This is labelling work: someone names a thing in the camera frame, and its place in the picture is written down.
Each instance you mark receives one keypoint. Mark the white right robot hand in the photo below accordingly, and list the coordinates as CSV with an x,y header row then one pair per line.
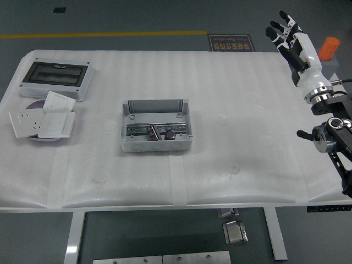
x,y
309,74

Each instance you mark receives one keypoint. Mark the black cylindrical battery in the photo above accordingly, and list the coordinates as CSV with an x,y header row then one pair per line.
x,y
153,133
170,135

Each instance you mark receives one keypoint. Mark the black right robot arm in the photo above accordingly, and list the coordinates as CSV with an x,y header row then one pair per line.
x,y
330,103

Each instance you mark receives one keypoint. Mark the grey open junction box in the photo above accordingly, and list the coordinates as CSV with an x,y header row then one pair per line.
x,y
154,145

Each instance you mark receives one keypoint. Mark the grey box with dark window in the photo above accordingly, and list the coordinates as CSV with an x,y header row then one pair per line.
x,y
55,72

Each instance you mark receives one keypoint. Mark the grey block holder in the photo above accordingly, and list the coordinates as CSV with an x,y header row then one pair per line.
x,y
330,67

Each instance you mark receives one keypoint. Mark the orange cylinder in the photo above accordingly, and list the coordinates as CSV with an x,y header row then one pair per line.
x,y
329,48

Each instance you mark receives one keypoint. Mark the black table control panel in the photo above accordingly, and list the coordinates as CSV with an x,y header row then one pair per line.
x,y
328,208

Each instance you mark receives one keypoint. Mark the white foam mat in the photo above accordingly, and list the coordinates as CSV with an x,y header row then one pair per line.
x,y
165,77

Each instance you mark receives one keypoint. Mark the small silver metal block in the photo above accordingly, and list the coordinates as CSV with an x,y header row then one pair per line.
x,y
226,212

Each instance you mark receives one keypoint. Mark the white table leg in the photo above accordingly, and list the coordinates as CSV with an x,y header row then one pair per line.
x,y
276,236
74,236

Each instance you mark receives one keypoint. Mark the large silver metal block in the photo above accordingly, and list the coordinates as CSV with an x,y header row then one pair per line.
x,y
235,232

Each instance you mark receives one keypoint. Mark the grey metal plate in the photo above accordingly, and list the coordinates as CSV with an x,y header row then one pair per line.
x,y
127,260

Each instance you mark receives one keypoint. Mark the white tape strip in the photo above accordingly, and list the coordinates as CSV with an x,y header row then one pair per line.
x,y
57,178

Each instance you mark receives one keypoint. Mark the purple plate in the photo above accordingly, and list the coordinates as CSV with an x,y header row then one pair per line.
x,y
35,105

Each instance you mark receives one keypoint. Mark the metal mounting rail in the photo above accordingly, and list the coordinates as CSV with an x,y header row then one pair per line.
x,y
137,128

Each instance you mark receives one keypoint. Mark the white wall switch panel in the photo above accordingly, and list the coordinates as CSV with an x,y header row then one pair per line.
x,y
56,123
59,102

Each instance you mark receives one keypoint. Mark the white wall socket panel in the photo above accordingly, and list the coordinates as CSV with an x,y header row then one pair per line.
x,y
26,122

